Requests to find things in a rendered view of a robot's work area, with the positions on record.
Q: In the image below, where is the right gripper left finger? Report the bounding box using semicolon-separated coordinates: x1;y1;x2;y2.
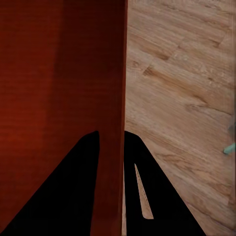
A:
0;131;125;236

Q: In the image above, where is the storage box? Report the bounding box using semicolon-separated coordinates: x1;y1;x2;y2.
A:
0;0;128;236

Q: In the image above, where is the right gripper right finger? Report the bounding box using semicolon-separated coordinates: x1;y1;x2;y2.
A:
124;131;206;236

